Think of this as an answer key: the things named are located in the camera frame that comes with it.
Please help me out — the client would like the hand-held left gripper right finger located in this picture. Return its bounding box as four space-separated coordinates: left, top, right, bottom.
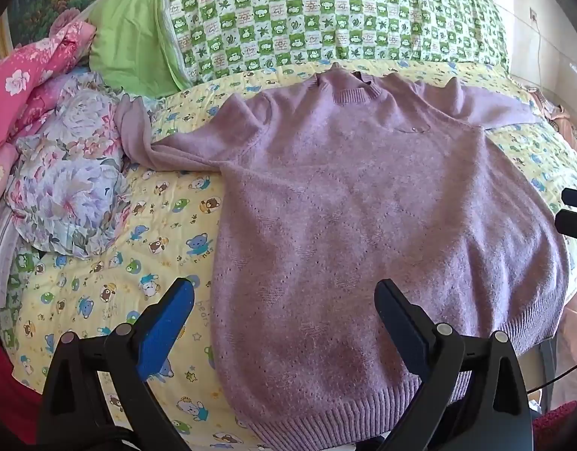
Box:
373 278 536 451

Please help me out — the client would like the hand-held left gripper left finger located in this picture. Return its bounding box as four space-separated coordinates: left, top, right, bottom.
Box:
36 278 195 451

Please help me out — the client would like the purple knit sweater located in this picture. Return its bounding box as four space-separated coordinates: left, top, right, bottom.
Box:
116 62 571 451

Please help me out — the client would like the yellow bear-print bed sheet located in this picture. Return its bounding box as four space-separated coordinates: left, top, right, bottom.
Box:
0 59 577 451

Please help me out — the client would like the pink garment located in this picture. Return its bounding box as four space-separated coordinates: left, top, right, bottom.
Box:
526 87 577 156

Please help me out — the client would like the pale pink bed skirt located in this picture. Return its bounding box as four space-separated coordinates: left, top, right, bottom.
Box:
547 263 577 409

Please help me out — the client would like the red cloth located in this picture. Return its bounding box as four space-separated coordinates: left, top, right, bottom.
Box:
0 333 45 447

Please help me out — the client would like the pale floral ruffled cloth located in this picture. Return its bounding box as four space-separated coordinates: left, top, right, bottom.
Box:
4 70 134 259

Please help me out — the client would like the dark red fuzzy mat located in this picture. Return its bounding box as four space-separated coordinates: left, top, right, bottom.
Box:
533 401 577 451

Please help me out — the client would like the pink floral quilt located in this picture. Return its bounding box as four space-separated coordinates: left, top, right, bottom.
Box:
0 21 97 207

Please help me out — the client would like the lime green cloth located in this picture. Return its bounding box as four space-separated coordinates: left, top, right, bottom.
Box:
89 0 186 99

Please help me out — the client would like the white wall cable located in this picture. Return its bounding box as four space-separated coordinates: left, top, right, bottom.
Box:
534 19 547 95

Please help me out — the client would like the black cable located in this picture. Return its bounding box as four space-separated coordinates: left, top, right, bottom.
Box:
528 356 577 393

